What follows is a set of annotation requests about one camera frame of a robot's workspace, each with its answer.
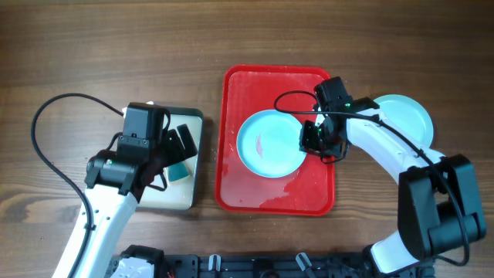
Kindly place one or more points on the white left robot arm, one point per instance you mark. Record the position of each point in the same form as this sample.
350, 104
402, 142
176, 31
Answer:
114, 192

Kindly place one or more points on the light blue plate red stain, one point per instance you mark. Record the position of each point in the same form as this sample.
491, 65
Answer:
268, 144

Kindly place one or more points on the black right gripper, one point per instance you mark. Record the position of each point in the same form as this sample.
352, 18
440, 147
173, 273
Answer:
307, 143

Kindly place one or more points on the yellow green scrubbing sponge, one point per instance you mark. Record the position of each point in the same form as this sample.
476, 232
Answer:
177, 172

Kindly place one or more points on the dark metal soapy water pan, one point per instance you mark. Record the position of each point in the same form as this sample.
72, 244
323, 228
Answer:
178, 195

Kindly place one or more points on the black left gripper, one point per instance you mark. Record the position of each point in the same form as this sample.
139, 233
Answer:
176, 154

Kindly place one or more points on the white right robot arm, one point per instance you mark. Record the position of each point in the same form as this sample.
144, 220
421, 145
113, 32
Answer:
439, 208

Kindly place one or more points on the red plastic serving tray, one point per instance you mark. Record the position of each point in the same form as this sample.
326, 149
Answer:
309, 189

